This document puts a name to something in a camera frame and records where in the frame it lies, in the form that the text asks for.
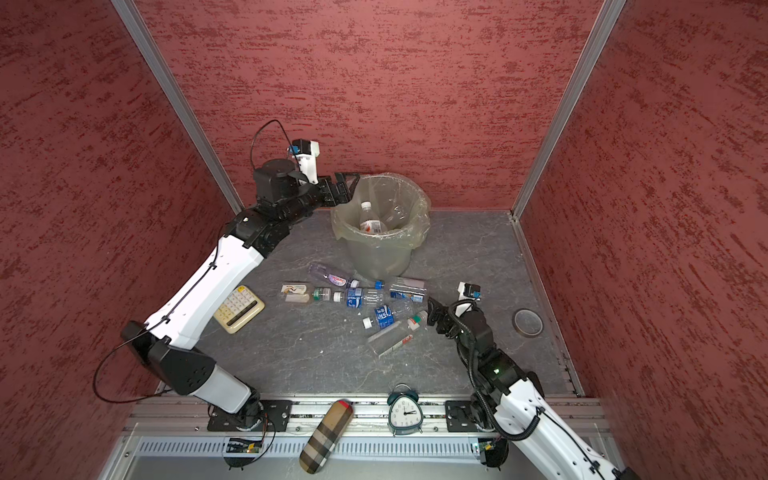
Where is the blue label bottle white cap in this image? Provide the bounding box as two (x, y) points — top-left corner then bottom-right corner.
(345, 287), (385, 308)

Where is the grey mesh waste bin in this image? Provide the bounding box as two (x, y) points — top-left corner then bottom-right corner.
(339, 177), (425, 282)

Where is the clear plastic bin liner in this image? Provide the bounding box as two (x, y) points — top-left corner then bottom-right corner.
(331, 173), (431, 250)

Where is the tape roll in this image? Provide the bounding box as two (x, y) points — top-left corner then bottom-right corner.
(512, 308), (544, 338)

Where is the green alarm clock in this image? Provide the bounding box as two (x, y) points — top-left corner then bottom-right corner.
(387, 383), (424, 436)

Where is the blue cap flat bottle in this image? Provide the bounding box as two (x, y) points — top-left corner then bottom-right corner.
(374, 277), (428, 303)

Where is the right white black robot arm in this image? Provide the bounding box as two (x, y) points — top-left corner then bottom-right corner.
(427, 298), (639, 479)

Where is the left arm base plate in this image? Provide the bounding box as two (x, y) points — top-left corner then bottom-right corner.
(207, 399), (293, 434)

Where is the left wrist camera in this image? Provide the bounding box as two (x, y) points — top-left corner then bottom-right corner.
(290, 139), (320, 184)

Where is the green label small bottle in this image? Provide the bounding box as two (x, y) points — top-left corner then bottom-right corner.
(312, 287), (345, 303)

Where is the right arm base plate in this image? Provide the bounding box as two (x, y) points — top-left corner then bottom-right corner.
(444, 400), (495, 433)

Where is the purple label clear bottle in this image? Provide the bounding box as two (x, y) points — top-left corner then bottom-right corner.
(308, 262), (360, 289)

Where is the beige calculator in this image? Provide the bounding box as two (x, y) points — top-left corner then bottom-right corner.
(214, 285), (265, 334)

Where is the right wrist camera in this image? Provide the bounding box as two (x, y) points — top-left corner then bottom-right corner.
(457, 282), (482, 301)

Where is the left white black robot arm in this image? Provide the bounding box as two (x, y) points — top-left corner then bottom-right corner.
(121, 158), (360, 431)

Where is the plaid glasses case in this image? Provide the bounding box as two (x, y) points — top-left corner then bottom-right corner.
(299, 400), (354, 474)

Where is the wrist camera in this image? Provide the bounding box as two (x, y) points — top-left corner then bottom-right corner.
(290, 139), (320, 184)
(457, 282), (482, 301)

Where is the blue label crushed bottle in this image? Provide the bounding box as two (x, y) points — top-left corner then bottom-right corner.
(362, 300), (415, 331)

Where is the green cap square bottle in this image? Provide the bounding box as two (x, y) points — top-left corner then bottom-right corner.
(367, 310), (428, 358)

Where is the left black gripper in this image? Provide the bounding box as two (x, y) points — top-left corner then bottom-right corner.
(281, 172), (360, 225)

